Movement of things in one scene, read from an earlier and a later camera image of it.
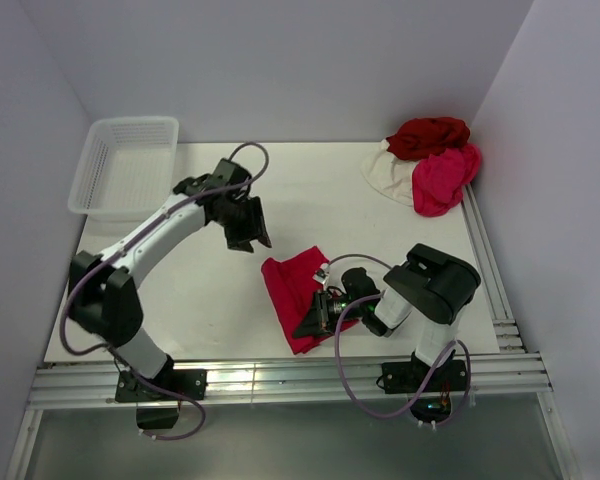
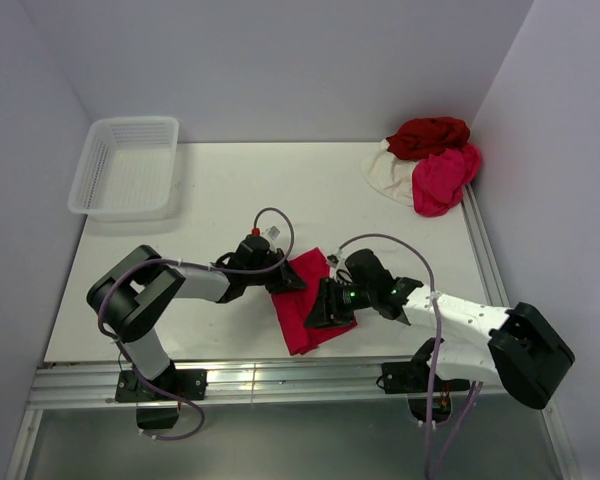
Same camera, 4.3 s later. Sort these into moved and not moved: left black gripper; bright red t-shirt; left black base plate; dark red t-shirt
Moved: left black gripper
Not moved: dark red t-shirt; bright red t-shirt; left black base plate
